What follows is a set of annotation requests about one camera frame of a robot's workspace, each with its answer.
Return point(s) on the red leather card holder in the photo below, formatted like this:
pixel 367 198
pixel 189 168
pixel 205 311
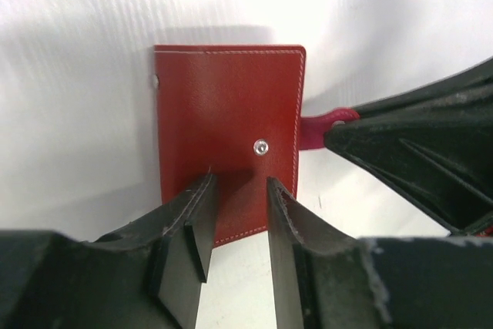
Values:
pixel 235 111

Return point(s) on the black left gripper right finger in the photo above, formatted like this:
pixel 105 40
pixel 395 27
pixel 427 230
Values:
pixel 322 278

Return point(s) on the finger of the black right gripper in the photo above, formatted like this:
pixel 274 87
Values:
pixel 427 98
pixel 436 155

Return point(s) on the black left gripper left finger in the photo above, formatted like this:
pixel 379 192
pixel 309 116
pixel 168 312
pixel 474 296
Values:
pixel 147 274

